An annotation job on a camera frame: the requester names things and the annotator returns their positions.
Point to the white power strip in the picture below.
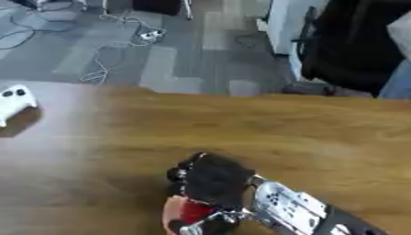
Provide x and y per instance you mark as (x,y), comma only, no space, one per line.
(151,34)

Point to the white cabinet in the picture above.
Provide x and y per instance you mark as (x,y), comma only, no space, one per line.
(281,27)

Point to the white device with black dots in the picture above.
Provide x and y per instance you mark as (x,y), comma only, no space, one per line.
(13,102)

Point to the black office chair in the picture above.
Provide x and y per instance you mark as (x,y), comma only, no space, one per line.
(353,46)

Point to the black box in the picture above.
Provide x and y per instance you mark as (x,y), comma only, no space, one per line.
(156,6)

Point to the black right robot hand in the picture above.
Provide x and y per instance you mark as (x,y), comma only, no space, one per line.
(219,180)

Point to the red and orange toy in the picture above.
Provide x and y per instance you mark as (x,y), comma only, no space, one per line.
(193,211)

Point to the person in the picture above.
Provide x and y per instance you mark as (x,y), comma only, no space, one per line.
(398,82)

